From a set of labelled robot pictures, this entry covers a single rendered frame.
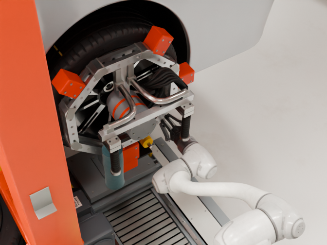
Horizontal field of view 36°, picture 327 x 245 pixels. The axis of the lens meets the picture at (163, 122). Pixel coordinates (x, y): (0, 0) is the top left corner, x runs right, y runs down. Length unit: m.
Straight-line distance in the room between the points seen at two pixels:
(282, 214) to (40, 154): 0.84
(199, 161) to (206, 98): 1.24
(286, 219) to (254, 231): 0.12
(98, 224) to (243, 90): 1.58
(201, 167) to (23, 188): 0.93
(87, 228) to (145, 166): 0.57
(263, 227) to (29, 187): 0.77
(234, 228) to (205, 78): 1.94
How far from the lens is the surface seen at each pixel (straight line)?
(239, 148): 3.15
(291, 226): 1.77
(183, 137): 2.17
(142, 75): 2.26
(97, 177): 2.70
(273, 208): 1.80
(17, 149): 1.36
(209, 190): 2.04
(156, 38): 2.03
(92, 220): 2.36
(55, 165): 1.48
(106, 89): 2.26
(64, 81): 1.91
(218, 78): 3.54
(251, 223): 1.73
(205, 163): 2.19
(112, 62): 1.96
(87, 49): 1.97
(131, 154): 2.42
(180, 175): 2.13
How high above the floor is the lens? 2.44
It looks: 49 degrees down
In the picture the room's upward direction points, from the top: 2 degrees clockwise
